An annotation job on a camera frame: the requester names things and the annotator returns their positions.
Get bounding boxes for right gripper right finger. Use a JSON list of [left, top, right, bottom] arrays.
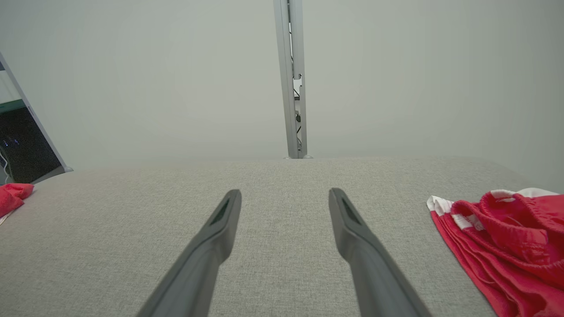
[[329, 188, 432, 317]]

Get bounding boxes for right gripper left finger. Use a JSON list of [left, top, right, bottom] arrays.
[[137, 189, 242, 317]]

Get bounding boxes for red shorts with white stripes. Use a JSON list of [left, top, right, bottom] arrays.
[[427, 187, 564, 317]]

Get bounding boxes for red and white garment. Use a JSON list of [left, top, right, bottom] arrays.
[[0, 183, 35, 225]]

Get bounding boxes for dark glass partition panel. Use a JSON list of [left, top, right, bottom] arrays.
[[0, 52, 73, 185]]

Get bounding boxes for grey metal partition post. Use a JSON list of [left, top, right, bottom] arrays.
[[273, 0, 308, 159]]

